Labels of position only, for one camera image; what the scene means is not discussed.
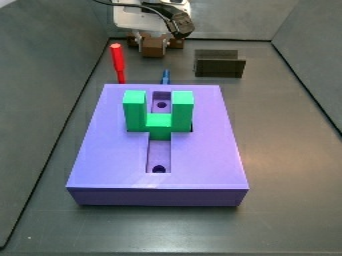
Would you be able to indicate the purple base block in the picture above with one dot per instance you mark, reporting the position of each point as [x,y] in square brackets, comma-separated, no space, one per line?
[193,170]

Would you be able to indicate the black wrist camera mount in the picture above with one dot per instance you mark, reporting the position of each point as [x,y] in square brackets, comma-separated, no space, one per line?
[178,20]

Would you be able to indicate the brown T-shaped block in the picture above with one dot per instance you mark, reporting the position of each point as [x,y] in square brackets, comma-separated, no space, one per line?
[153,46]

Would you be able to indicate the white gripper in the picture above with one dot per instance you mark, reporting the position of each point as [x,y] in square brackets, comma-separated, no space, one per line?
[137,15]

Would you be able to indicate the green U-shaped block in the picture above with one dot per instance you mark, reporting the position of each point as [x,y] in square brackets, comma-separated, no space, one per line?
[159,123]

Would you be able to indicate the blue peg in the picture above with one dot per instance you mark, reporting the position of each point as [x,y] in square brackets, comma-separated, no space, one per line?
[166,79]

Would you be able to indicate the red peg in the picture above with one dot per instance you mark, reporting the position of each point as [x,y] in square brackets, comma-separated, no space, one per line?
[118,59]

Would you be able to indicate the black angle fixture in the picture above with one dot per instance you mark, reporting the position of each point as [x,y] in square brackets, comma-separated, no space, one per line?
[218,63]

